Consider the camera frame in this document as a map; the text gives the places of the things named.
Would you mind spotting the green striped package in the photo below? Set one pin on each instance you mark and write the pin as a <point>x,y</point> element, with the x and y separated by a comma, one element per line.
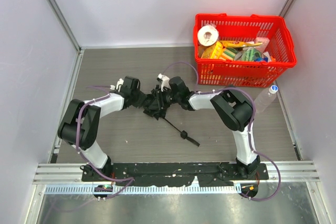
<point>251,54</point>

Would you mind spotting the clear plastic water bottle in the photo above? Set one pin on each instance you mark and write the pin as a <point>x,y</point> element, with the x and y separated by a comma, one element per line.
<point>265,98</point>

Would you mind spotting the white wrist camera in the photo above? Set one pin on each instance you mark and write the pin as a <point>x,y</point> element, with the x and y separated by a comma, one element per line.
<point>164,81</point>
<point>116,84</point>

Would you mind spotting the yellow green sponge pack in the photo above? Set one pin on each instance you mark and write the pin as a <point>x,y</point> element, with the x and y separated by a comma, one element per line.
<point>218,51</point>

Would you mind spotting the yellow snack package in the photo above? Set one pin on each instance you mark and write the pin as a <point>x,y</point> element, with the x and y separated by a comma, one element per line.
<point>239,44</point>

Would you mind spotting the aluminium frame rail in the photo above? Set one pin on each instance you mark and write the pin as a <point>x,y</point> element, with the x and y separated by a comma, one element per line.
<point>70,193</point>

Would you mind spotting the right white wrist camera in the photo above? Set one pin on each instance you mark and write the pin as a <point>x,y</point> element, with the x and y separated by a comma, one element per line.
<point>164,81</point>

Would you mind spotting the white box in basket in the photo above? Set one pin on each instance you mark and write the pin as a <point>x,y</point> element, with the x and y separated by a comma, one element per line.
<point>262,43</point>

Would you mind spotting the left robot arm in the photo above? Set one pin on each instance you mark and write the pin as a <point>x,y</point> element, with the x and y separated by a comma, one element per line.
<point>80,123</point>

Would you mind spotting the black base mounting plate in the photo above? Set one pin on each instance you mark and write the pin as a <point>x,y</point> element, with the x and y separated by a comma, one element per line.
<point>208,174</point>

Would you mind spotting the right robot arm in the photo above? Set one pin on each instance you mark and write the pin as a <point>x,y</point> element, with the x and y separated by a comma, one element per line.
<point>235,109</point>

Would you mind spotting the black folding umbrella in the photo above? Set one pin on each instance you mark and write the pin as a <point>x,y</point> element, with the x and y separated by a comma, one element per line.
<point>158,101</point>

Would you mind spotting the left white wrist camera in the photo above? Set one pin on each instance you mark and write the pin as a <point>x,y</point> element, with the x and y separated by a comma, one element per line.
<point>116,84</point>

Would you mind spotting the red plastic shopping basket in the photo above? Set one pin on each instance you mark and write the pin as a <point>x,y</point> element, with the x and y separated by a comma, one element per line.
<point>276,59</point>

